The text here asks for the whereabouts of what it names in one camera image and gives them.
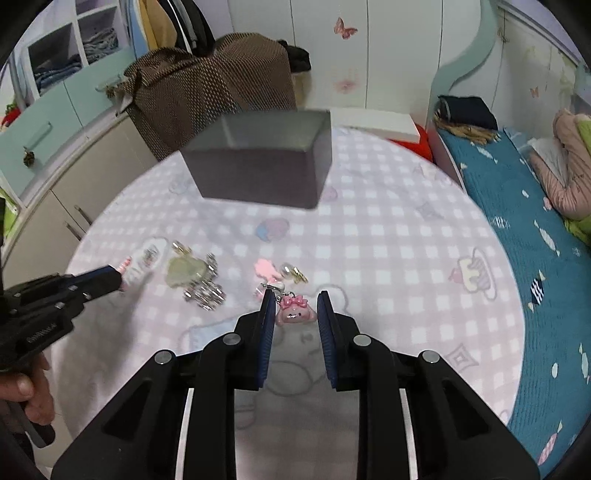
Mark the grey metal box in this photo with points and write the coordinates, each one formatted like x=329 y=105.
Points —
x=258 y=175

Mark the green heart pendant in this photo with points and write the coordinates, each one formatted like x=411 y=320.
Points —
x=182 y=272

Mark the folded jeans stack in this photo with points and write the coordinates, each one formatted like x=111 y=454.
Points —
x=99 y=46

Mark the black garment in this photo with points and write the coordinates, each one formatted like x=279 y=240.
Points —
x=295 y=57

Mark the folded dark clothes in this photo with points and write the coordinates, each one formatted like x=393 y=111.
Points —
x=466 y=110

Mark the pink padded jacket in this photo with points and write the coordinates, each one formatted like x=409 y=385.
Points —
x=568 y=166

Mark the mint bunk bed frame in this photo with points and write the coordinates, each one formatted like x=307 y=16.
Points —
x=489 y=41

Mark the beige cabinet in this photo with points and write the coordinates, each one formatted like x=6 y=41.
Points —
x=92 y=175

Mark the hanging tan jacket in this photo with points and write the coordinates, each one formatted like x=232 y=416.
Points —
x=151 y=23

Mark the red strawberry plush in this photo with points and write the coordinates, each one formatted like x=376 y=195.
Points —
x=10 y=115

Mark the gold hair clip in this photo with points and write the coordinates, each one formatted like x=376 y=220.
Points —
x=295 y=273

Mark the pine cone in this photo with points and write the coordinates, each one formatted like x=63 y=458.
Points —
x=30 y=157
x=110 y=91

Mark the green plastic item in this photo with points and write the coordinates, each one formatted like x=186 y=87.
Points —
x=7 y=217

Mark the folded tan cloth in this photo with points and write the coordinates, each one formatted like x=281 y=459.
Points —
x=464 y=133

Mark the hanging light blue shirt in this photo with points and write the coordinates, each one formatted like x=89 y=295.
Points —
x=138 y=23

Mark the pink heart charm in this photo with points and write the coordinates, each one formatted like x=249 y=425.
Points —
x=264 y=267

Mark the pink butterfly sticker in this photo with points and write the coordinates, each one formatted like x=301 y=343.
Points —
x=345 y=28

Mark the red stool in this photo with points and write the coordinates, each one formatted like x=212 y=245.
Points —
x=422 y=144

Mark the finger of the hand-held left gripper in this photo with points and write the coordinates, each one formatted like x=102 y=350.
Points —
x=99 y=275
x=94 y=291

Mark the teal printed bed mattress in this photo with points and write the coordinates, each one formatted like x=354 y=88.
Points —
x=508 y=221

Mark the brown dotted cloth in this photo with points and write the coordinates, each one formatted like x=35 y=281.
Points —
x=194 y=92

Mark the mint drawer unit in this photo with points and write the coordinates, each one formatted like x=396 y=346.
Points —
x=69 y=106

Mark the white board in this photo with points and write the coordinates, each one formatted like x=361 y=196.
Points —
x=374 y=120

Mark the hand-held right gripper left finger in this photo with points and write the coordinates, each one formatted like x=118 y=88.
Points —
x=267 y=341

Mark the lilac shelf unit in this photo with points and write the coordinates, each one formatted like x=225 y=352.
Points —
x=69 y=23

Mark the white wardrobe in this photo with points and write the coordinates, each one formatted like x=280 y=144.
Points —
x=277 y=23

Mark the person's left hand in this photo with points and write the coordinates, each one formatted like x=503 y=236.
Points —
x=27 y=392

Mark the folded blue clothes stack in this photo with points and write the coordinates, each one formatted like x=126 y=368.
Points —
x=55 y=74

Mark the hanging dark clothes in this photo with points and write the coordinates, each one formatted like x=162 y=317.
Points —
x=194 y=23

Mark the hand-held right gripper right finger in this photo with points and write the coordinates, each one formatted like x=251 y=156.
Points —
x=325 y=341

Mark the pink checked printed blanket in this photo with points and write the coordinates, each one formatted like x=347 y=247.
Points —
x=392 y=258

